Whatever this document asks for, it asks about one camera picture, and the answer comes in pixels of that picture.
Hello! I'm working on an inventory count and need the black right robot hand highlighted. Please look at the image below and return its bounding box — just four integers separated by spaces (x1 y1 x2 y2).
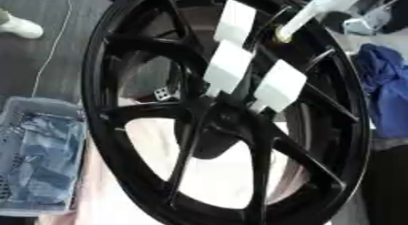
319 0 408 36

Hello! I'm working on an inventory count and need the black spoked wheel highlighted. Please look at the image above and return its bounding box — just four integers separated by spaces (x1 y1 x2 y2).
79 0 373 225

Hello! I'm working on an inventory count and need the blue fabric bundle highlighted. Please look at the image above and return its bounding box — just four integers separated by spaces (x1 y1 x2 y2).
352 43 408 139

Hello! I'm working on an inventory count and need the small black white cube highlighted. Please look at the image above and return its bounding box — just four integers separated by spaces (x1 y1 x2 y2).
153 86 174 102

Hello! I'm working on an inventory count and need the grey plastic basket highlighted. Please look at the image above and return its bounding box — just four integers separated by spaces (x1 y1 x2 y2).
0 96 89 218

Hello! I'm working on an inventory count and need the person's white shoe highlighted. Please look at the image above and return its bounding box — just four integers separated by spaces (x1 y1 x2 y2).
0 8 46 40

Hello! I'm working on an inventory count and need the blue denim cloth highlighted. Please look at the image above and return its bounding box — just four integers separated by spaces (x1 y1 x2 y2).
0 112 87 205

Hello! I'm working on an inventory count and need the thin white cable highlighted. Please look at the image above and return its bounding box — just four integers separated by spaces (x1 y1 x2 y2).
30 0 74 97

